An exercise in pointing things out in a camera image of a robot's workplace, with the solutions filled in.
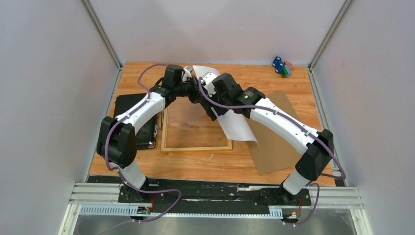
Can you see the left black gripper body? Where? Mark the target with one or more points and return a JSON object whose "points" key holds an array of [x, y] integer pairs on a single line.
{"points": [[190, 89]]}

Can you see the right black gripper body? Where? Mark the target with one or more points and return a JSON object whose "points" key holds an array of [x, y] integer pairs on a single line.
{"points": [[219, 110]]}

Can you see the photo print board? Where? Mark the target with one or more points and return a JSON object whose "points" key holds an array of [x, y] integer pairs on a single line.
{"points": [[234, 125]]}

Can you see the wooden picture frame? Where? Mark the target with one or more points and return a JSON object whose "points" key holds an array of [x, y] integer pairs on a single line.
{"points": [[186, 127]]}

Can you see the brown backing board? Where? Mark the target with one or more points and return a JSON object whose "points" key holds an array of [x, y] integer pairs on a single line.
{"points": [[270, 152]]}

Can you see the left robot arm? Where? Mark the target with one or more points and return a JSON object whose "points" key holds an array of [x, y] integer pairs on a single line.
{"points": [[117, 136]]}

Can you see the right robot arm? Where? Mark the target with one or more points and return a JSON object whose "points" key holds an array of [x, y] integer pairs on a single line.
{"points": [[315, 147]]}

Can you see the blue green toy blocks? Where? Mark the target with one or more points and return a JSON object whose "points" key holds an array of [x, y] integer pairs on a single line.
{"points": [[281, 67]]}

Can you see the orange round object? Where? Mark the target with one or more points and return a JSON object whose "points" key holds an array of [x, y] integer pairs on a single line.
{"points": [[288, 64]]}

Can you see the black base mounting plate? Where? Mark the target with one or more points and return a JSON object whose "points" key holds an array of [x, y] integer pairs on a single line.
{"points": [[204, 197]]}

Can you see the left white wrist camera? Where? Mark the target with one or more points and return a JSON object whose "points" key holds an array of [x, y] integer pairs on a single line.
{"points": [[187, 73]]}

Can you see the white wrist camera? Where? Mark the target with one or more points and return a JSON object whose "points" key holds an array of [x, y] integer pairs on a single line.
{"points": [[207, 83], [187, 73]]}

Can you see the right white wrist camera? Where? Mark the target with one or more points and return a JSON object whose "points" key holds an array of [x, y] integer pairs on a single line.
{"points": [[207, 83]]}

